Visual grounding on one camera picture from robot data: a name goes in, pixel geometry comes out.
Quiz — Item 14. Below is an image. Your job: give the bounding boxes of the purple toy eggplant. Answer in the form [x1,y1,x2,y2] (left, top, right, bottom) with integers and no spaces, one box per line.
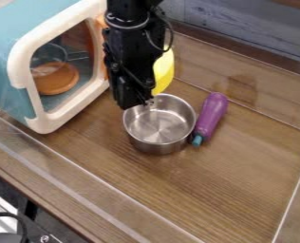
[191,92,229,147]

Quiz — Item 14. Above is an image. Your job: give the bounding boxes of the silver metal pot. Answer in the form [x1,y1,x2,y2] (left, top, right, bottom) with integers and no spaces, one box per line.
[122,93,197,155]

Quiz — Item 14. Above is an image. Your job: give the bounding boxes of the blue white toy microwave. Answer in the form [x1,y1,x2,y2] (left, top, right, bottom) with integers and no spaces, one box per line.
[0,0,109,134]

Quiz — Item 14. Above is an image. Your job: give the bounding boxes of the yellow toy banana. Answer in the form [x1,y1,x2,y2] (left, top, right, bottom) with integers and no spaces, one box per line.
[151,50,174,95]

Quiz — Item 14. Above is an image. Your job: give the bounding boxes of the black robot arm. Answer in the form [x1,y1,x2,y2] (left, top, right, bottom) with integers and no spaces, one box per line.
[102,0,174,110]

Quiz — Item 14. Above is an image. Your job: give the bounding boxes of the black cable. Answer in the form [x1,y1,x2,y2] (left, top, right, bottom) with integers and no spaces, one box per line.
[0,212,30,243]

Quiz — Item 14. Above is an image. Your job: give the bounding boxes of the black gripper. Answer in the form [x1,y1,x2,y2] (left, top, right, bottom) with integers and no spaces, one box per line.
[103,13,170,110]

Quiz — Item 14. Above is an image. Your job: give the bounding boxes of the orange plate in microwave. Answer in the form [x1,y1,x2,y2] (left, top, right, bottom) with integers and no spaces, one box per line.
[31,62,79,96]

